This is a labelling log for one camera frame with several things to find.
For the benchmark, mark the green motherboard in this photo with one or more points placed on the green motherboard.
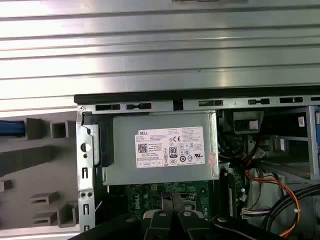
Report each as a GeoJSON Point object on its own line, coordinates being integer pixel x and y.
{"type": "Point", "coordinates": [140, 200]}

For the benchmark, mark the grey power supply unit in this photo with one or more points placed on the grey power supply unit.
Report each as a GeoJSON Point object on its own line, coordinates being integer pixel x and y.
{"type": "Point", "coordinates": [125, 150]}

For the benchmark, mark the black PC case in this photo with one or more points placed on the black PC case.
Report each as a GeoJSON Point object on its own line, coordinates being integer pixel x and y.
{"type": "Point", "coordinates": [86, 175]}

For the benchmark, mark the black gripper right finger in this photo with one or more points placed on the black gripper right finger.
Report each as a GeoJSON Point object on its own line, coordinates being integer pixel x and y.
{"type": "Point", "coordinates": [192, 225]}

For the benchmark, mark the grey parts rack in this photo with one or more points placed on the grey parts rack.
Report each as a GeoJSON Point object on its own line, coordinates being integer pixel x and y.
{"type": "Point", "coordinates": [50, 175]}

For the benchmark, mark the metal optical drive cage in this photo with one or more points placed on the metal optical drive cage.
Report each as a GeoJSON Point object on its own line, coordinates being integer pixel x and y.
{"type": "Point", "coordinates": [312, 150]}

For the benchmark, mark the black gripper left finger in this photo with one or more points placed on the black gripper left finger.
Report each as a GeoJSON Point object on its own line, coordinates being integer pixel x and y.
{"type": "Point", "coordinates": [157, 225]}

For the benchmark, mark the RAM stick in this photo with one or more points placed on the RAM stick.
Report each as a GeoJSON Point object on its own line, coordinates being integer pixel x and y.
{"type": "Point", "coordinates": [234, 195]}
{"type": "Point", "coordinates": [228, 195]}

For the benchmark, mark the hard disk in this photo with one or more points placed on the hard disk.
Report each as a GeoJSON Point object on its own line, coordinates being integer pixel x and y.
{"type": "Point", "coordinates": [10, 127]}

